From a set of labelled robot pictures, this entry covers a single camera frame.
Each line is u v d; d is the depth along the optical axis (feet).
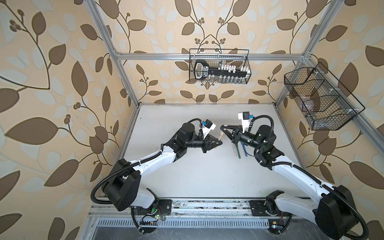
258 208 2.37
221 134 2.31
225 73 2.72
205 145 2.18
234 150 3.09
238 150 3.09
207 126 2.19
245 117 2.07
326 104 2.38
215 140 2.32
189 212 2.42
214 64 2.77
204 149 2.21
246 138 2.10
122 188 1.39
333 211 1.28
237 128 2.15
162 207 2.44
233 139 2.13
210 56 2.95
